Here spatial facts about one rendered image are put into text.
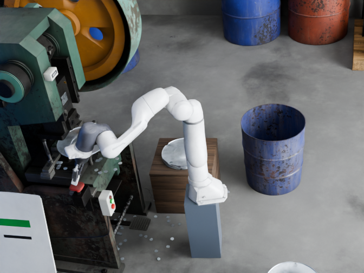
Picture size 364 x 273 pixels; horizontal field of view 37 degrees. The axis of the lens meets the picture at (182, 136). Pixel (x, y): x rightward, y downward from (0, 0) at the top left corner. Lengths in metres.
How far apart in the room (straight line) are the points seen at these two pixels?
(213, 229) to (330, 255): 0.72
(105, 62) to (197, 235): 1.14
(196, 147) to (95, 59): 0.84
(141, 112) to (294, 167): 1.39
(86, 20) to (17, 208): 1.14
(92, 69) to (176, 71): 2.05
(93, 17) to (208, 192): 1.15
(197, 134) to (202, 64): 2.50
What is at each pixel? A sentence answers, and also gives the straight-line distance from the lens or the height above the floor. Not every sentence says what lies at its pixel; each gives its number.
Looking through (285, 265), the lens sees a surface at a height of 0.24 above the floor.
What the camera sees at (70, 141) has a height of 0.78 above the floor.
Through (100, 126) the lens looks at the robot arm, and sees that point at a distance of 2.61.
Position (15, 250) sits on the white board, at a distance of 3.49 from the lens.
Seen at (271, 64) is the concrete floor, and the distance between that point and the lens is 5.17.
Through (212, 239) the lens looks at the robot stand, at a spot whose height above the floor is 0.16.
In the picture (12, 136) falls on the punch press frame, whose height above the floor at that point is 0.93.
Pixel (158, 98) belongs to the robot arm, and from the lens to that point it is 2.61.
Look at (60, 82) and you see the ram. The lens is 2.96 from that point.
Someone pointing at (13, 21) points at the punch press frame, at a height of 1.50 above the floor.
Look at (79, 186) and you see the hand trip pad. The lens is 2.86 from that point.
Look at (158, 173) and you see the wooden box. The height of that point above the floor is 0.35.
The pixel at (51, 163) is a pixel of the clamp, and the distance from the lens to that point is 3.08.
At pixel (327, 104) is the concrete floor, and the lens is 4.61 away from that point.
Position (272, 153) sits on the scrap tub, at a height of 0.38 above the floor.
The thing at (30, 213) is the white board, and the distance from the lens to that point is 3.27.
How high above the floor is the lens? 2.58
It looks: 37 degrees down
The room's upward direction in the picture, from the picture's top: 8 degrees counter-clockwise
